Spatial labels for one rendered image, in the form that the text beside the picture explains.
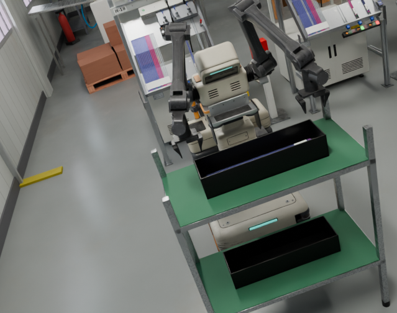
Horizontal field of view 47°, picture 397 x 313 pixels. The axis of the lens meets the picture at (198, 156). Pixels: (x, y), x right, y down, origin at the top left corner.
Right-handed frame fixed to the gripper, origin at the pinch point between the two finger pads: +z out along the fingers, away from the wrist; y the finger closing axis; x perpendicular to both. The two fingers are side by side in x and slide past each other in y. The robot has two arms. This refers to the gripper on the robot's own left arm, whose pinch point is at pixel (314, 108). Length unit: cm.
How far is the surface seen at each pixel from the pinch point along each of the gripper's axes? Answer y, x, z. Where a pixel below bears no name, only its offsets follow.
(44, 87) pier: -219, 505, 105
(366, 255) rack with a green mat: 9, -16, 80
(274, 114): 35, 209, 113
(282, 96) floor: 57, 249, 117
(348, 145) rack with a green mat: 10.3, -6.1, 20.5
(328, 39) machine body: 105, 226, 66
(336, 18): 104, 202, 40
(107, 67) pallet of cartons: -118, 462, 93
